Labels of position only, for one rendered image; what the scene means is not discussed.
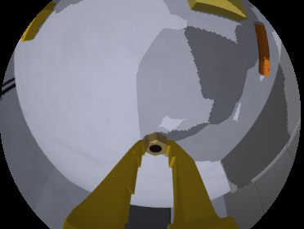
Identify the gold hex nut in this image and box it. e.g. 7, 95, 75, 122
145, 132, 167, 156

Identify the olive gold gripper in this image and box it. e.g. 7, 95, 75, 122
62, 140, 239, 229

